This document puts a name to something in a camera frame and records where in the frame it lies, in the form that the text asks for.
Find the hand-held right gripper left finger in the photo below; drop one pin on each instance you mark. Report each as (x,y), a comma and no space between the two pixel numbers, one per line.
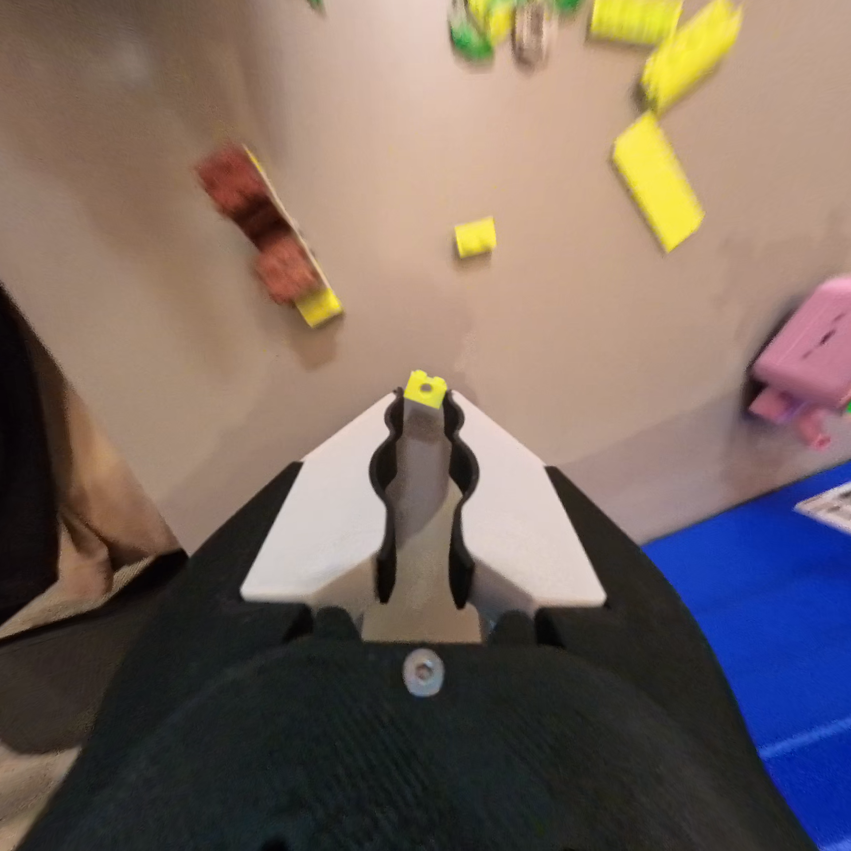
(319,532)

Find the scattered green leaf pieces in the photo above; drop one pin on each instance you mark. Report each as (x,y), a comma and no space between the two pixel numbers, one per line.
(469,40)

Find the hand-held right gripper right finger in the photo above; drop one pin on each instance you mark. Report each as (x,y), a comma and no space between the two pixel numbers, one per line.
(525,532)

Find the pink toy pot with plant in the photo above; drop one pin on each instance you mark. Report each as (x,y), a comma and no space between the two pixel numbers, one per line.
(811,346)

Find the grey round plate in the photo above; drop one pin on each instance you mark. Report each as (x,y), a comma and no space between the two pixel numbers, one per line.
(532,33)

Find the brown and lime brick assembly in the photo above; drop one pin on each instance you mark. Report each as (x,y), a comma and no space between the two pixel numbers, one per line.
(266,233)

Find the blue plastic bin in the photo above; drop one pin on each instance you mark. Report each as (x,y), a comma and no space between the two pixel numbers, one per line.
(764,631)

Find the small lime toy brick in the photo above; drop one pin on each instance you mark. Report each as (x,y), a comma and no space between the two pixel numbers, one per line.
(475,238)
(425,391)

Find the short lime flat tile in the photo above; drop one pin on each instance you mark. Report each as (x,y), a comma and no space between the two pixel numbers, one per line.
(658,179)

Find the person's leg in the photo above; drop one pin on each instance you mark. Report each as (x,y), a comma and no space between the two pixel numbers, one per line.
(100,498)

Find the lime narrow studded plate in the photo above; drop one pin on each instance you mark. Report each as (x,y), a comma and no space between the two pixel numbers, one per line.
(631,18)

